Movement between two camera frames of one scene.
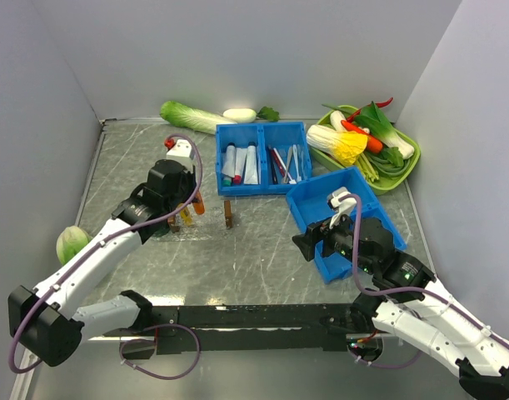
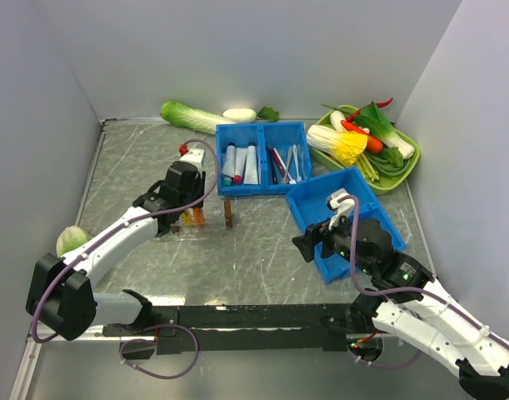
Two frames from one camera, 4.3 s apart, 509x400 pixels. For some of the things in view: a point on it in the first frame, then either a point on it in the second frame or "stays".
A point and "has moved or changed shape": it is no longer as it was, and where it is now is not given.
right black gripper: [315, 232] stays
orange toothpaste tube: [198, 203] has moved or changed shape
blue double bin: [309, 205] stays
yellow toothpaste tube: [186, 216] stays
